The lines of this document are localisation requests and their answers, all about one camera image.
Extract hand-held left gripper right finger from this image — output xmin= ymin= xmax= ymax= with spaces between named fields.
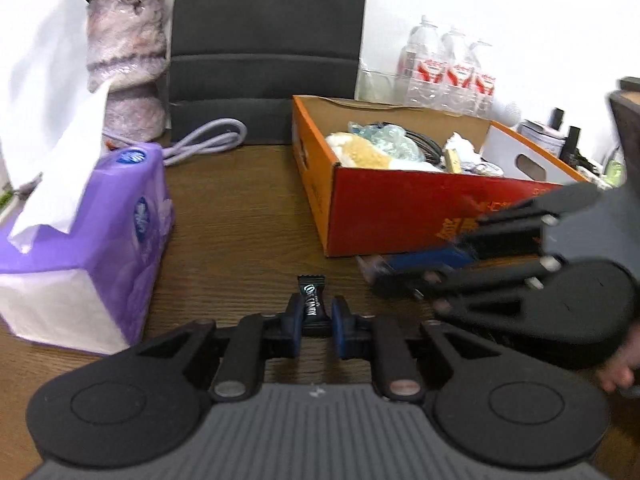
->
xmin=330 ymin=296 xmax=501 ymax=403

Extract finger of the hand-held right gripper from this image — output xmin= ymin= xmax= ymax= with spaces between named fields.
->
xmin=372 ymin=255 xmax=561 ymax=313
xmin=387 ymin=192 xmax=566 ymax=274

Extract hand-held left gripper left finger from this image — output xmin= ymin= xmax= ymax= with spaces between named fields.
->
xmin=135 ymin=296 xmax=306 ymax=403

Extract black candy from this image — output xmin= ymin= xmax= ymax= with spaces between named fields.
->
xmin=296 ymin=275 xmax=333 ymax=337

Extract small clear packet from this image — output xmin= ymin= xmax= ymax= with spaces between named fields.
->
xmin=356 ymin=254 xmax=396 ymax=283

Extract red cardboard box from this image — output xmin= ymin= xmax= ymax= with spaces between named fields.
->
xmin=291 ymin=95 xmax=598 ymax=258

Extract black braided cable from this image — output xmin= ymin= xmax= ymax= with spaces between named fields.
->
xmin=405 ymin=130 xmax=446 ymax=166

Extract white cloth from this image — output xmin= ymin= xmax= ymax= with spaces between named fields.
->
xmin=442 ymin=132 xmax=480 ymax=162

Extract clear plastic bag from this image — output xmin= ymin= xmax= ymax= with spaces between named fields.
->
xmin=347 ymin=121 xmax=426 ymax=162

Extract yellow plush toy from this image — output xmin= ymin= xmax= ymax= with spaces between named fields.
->
xmin=325 ymin=131 xmax=396 ymax=170

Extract person's right hand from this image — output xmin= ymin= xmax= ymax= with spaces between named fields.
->
xmin=597 ymin=322 xmax=640 ymax=397

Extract green spray bottle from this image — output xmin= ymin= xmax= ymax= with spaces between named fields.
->
xmin=602 ymin=149 xmax=626 ymax=188

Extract white tin box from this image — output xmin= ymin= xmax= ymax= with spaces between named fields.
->
xmin=517 ymin=120 xmax=568 ymax=158

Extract white robot speaker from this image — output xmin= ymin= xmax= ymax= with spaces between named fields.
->
xmin=492 ymin=100 xmax=523 ymax=128

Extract clear water bottle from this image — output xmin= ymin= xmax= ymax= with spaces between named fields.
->
xmin=397 ymin=15 xmax=443 ymax=108
xmin=437 ymin=25 xmax=476 ymax=113
xmin=467 ymin=37 xmax=498 ymax=118

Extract glass cup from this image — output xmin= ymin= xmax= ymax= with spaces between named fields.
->
xmin=357 ymin=57 xmax=408 ymax=106

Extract dark brown object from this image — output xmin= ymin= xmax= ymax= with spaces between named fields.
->
xmin=607 ymin=77 xmax=640 ymax=171

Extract purple tissue box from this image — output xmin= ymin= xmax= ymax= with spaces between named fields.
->
xmin=0 ymin=80 xmax=175 ymax=356

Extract black paper bag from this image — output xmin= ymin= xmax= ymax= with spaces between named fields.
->
xmin=169 ymin=0 xmax=370 ymax=145

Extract mottled purple vase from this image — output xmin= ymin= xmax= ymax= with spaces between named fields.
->
xmin=87 ymin=0 xmax=168 ymax=142

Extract lilac cable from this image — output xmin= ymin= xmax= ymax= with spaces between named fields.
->
xmin=102 ymin=118 xmax=248 ymax=166

